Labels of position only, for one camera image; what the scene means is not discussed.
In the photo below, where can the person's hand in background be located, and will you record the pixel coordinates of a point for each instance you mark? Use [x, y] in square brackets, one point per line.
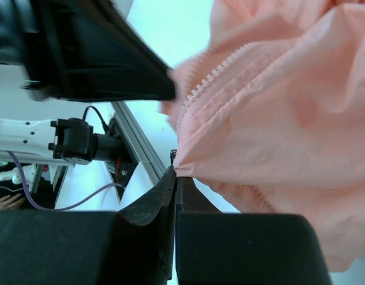
[11, 202]

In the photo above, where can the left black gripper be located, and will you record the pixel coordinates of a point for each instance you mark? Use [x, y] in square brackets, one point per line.
[81, 51]

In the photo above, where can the front aluminium rail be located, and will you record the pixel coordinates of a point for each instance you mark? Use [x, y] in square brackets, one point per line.
[138, 142]

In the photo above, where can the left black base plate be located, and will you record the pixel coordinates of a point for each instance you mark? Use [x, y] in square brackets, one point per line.
[122, 168]

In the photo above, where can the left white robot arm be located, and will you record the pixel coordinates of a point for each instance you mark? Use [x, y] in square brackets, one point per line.
[64, 141]

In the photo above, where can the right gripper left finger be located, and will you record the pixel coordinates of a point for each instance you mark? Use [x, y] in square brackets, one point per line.
[132, 246]

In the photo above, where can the pink zip-up jacket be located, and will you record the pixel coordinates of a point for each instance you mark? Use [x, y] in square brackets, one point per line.
[271, 115]

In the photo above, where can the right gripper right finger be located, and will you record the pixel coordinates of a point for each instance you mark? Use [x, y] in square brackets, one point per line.
[226, 248]

